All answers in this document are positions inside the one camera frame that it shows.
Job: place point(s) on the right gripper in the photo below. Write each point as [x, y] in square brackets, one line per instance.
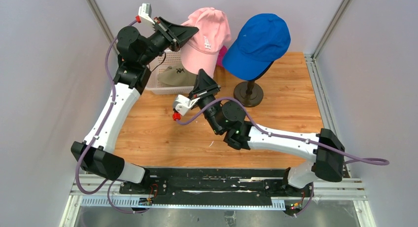
[204, 88]

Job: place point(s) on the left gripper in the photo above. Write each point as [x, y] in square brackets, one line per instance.
[179, 34]

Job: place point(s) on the light pink baseball cap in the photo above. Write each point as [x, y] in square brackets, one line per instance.
[202, 50]

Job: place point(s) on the black baseball cap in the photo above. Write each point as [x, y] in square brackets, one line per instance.
[263, 72]

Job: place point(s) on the blue baseball cap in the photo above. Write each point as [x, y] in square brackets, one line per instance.
[264, 38]

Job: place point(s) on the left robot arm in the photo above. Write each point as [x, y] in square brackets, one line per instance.
[95, 154]

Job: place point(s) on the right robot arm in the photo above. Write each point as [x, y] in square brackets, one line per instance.
[321, 151]

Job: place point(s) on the white plastic basket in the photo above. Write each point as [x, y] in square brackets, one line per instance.
[157, 66]

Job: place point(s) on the khaki baseball cap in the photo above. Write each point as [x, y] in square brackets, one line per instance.
[176, 76]

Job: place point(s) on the magenta baseball cap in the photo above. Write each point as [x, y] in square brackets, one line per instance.
[221, 55]

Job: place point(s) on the dark wooden mannequin stand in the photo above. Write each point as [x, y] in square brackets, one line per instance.
[248, 93]

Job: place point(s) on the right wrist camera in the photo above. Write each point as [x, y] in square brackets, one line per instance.
[182, 105]

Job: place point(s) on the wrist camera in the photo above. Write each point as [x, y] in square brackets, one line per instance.
[144, 14]
[182, 105]

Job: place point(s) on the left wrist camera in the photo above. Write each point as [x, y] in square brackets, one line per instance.
[144, 14]

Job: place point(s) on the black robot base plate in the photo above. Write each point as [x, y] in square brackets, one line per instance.
[270, 181]

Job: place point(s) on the aluminium frame rail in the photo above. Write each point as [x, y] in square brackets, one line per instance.
[109, 195]

